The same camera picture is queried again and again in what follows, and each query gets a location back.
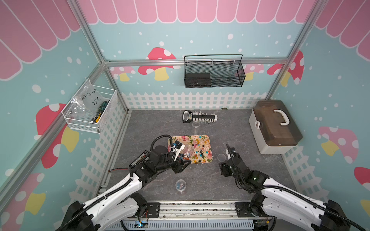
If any clear plastic jar lid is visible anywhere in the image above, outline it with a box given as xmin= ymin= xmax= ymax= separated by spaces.
xmin=217 ymin=154 xmax=227 ymax=163

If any clear plastic candy jar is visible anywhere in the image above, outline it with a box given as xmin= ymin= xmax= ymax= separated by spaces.
xmin=192 ymin=121 xmax=200 ymax=135

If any clear jar with brown candies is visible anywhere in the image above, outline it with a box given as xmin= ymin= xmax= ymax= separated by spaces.
xmin=181 ymin=144 xmax=195 ymax=160

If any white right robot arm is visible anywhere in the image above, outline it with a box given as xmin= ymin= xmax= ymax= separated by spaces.
xmin=220 ymin=146 xmax=364 ymax=231

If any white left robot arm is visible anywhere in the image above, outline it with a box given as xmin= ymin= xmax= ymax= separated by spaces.
xmin=58 ymin=135 xmax=191 ymax=231

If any floral rectangular tray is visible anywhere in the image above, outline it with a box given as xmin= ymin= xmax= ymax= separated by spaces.
xmin=172 ymin=135 xmax=213 ymax=164

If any small black connector board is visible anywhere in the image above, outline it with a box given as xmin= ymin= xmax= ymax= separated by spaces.
xmin=129 ymin=150 xmax=150 ymax=168

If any brown lidded white storage box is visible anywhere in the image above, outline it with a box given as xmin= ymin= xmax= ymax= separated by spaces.
xmin=249 ymin=100 xmax=303 ymax=155

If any black box in mesh basket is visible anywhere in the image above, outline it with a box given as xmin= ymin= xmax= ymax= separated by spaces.
xmin=184 ymin=73 xmax=211 ymax=88

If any green tool in white basket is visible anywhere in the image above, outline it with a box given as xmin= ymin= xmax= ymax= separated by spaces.
xmin=90 ymin=101 xmax=109 ymax=123

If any clear plastic zip bag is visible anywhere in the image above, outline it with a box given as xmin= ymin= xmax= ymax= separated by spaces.
xmin=69 ymin=80 xmax=107 ymax=117

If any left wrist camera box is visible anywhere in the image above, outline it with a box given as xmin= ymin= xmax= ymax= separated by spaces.
xmin=171 ymin=141 xmax=185 ymax=161

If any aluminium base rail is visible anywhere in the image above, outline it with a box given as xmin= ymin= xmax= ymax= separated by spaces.
xmin=115 ymin=201 xmax=290 ymax=231

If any black wire mesh basket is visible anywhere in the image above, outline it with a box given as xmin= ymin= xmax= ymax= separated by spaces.
xmin=184 ymin=54 xmax=246 ymax=88

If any white wire wall basket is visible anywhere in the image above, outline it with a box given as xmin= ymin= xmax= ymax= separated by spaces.
xmin=62 ymin=80 xmax=118 ymax=134

